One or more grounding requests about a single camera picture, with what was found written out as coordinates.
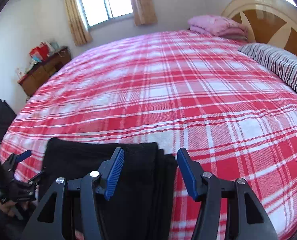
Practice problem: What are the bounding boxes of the red gift bag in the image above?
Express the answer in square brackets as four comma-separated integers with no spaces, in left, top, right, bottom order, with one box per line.
[29,42,49,61]

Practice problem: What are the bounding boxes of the left hand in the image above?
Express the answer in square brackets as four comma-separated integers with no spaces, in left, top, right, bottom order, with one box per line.
[0,200,17,217]

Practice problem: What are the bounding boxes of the cream and wood headboard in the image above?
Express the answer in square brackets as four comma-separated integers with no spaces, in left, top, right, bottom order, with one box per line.
[222,0,297,56]

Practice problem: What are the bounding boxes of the black pants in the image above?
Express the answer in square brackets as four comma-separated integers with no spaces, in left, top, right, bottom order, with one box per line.
[38,138,177,239]

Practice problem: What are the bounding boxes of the brown wooden desk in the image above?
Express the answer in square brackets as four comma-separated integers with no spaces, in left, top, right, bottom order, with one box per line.
[18,46,72,97]

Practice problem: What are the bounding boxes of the striped pillow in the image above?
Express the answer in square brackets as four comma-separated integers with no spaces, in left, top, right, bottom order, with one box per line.
[238,43,297,93]

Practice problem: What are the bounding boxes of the folded pink blanket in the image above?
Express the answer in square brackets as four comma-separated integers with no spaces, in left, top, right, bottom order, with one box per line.
[187,15,248,41]

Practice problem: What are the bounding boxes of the left beige curtain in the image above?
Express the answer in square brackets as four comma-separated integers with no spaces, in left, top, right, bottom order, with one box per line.
[63,0,93,46]

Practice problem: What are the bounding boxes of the beige curtain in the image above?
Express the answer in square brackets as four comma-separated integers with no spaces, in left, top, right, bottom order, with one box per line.
[63,0,93,46]
[131,0,157,26]

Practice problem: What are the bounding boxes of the black bag on floor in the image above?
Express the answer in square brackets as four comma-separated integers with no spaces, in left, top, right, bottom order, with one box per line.
[0,99,16,144]

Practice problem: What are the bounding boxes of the red plaid bed sheet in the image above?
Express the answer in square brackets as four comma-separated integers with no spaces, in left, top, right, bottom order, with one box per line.
[0,30,297,239]

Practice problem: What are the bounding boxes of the right beige curtain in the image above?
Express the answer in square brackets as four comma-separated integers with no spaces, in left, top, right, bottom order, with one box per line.
[131,0,157,26]

